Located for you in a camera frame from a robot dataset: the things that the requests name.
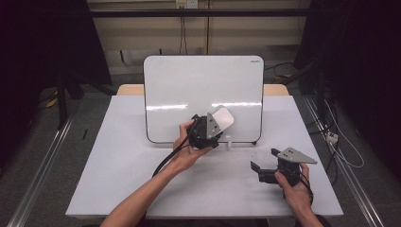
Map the white floor cable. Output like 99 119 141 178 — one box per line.
323 98 366 169

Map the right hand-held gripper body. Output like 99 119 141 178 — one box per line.
258 147 318 187

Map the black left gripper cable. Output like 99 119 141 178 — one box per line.
151 121 199 179

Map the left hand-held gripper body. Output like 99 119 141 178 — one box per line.
186 112 224 150

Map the white power adapter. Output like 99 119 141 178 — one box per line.
325 131 340 145

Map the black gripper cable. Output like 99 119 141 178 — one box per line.
298 170 315 206
151 121 199 179

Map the white whiteboard eraser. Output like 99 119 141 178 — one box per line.
210 106 235 134

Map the person's right hand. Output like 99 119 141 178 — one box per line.
274 162 314 213

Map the black hanging cable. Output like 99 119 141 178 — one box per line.
178 15 189 57

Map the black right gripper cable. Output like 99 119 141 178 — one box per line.
298 170 315 206

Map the aluminium floor rail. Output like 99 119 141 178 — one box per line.
7 114 77 227
302 95 386 227

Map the black horizontal bar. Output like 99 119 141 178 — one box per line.
89 8 312 19

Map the person's left hand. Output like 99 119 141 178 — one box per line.
172 118 215 174

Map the white whiteboard with stand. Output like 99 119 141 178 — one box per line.
143 55 265 149

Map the black curtain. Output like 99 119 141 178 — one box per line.
0 0 113 96
293 0 401 181

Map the white wall socket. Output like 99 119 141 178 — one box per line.
175 0 200 9

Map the black metal stand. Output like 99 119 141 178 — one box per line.
56 71 69 131

